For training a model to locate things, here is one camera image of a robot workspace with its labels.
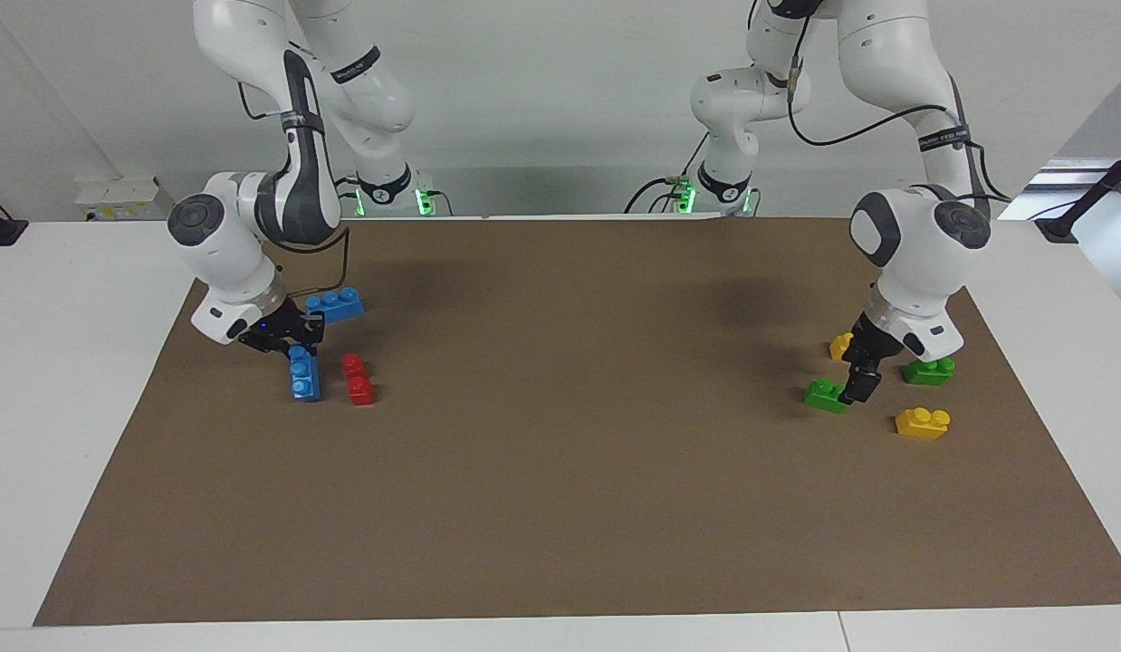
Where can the red one-stud toy block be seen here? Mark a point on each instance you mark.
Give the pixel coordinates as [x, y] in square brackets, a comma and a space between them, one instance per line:
[361, 391]
[354, 365]

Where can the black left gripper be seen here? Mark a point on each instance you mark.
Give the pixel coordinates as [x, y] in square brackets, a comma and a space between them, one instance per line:
[868, 342]

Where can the white wall power strip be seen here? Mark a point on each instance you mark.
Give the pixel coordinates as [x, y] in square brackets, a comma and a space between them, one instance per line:
[126, 199]

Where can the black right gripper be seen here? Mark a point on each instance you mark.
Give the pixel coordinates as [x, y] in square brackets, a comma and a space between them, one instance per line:
[275, 330]

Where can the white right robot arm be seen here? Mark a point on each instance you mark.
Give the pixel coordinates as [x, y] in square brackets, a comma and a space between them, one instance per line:
[225, 244]

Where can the yellow two-stud toy block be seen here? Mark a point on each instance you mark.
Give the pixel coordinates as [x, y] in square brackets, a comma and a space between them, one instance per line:
[840, 346]
[923, 424]

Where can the black table clamp mount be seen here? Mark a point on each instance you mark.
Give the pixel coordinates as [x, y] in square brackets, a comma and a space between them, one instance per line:
[1, 231]

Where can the brown table mat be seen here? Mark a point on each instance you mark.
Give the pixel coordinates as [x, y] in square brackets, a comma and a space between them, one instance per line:
[560, 507]

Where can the black angled stand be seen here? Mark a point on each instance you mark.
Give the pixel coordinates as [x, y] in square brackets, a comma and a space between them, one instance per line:
[1081, 199]

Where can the blue three-stud toy block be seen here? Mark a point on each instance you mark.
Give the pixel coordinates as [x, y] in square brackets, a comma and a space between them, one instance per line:
[304, 380]
[341, 306]

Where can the green two-stud toy block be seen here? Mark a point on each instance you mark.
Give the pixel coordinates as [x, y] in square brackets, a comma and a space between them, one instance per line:
[823, 397]
[929, 371]

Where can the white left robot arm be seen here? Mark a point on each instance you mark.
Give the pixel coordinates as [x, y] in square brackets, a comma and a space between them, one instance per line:
[914, 244]

